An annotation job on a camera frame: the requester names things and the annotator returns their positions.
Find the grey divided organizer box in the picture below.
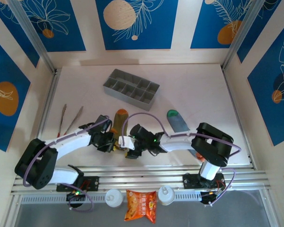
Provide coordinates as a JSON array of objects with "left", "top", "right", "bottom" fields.
[{"left": 102, "top": 69, "right": 160, "bottom": 112}]

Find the white plastic bottle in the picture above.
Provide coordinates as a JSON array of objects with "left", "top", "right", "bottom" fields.
[
  {"left": 157, "top": 185, "right": 176, "bottom": 206},
  {"left": 105, "top": 188, "right": 123, "bottom": 208}
]

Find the orange snack bag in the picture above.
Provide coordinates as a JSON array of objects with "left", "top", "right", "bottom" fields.
[{"left": 124, "top": 189, "right": 157, "bottom": 224}]

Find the black controller board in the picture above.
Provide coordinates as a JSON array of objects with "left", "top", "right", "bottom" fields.
[
  {"left": 66, "top": 191, "right": 86, "bottom": 201},
  {"left": 200, "top": 191, "right": 225, "bottom": 205}
]

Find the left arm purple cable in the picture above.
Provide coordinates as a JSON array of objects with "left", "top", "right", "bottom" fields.
[{"left": 22, "top": 115, "right": 113, "bottom": 212}]

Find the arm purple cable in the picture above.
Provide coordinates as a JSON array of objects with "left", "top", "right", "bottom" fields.
[
  {"left": 120, "top": 112, "right": 242, "bottom": 209},
  {"left": 22, "top": 115, "right": 113, "bottom": 212}
]

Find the aluminium mounting rail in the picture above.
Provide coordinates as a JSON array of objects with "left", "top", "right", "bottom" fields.
[{"left": 10, "top": 165, "right": 269, "bottom": 197}]

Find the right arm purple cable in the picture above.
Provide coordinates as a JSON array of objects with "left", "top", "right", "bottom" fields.
[{"left": 120, "top": 112, "right": 242, "bottom": 209}]

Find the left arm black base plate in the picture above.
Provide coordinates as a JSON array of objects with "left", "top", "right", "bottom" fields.
[{"left": 56, "top": 176, "right": 100, "bottom": 192}]

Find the metal tongs red handle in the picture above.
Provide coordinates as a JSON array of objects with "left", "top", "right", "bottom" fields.
[{"left": 56, "top": 104, "right": 84, "bottom": 138}]

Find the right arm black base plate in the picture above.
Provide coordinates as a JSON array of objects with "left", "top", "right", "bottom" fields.
[{"left": 182, "top": 172, "right": 225, "bottom": 190}]

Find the aluminium side rail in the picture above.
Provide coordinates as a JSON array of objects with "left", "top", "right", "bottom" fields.
[{"left": 26, "top": 68, "right": 62, "bottom": 175}]

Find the grey slotted cable duct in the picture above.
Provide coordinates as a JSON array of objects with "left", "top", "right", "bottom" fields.
[{"left": 20, "top": 192, "right": 202, "bottom": 204}]

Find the aluminium frame post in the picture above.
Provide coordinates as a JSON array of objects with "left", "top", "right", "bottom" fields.
[
  {"left": 8, "top": 0, "right": 57, "bottom": 74},
  {"left": 222, "top": 0, "right": 266, "bottom": 71}
]

